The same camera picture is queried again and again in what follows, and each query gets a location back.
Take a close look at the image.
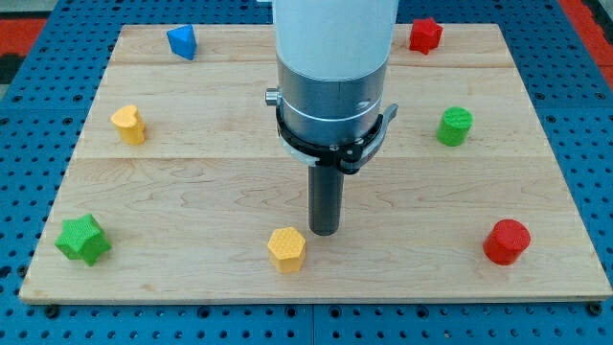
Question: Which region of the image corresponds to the green star block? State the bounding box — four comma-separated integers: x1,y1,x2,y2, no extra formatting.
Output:
55,214,112,266

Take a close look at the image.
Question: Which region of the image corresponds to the green cylinder block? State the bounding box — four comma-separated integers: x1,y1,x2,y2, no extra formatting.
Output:
436,106,473,147

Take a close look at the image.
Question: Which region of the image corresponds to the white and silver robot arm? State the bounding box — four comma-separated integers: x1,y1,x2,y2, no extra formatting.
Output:
266,0,398,174

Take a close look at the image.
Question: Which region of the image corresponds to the red cylinder block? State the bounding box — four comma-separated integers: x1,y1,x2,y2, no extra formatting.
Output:
483,218,532,265

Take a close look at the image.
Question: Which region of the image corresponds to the blue triangle block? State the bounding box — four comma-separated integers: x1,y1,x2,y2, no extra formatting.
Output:
167,25,197,60

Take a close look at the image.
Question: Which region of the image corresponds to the red star block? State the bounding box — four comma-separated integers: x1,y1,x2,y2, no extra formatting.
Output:
409,17,443,55

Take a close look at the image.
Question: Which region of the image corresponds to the yellow hexagon block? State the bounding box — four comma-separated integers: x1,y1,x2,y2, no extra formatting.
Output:
267,227,307,274

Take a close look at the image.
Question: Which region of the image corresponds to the yellow heart block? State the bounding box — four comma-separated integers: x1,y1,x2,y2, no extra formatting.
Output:
110,104,146,145

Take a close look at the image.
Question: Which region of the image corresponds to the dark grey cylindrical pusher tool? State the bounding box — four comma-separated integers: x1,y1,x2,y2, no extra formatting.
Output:
307,166,344,236

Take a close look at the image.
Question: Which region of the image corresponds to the wooden board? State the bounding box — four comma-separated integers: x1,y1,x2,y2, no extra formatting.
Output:
19,24,612,305

